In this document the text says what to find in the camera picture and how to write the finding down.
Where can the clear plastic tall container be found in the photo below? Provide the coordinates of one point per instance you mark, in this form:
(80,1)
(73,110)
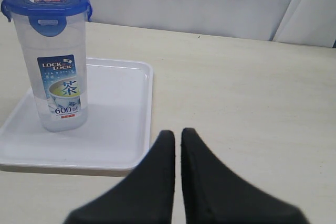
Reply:
(54,50)

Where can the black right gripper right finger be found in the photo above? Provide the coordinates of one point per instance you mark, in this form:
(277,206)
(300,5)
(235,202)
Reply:
(213,193)

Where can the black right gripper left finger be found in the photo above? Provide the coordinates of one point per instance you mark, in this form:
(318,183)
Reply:
(144,196)

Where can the blue plastic lid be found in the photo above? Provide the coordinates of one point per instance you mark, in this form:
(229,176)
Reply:
(46,6)

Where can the white rectangular plastic tray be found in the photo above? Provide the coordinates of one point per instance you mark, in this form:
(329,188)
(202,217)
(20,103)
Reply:
(115,136)

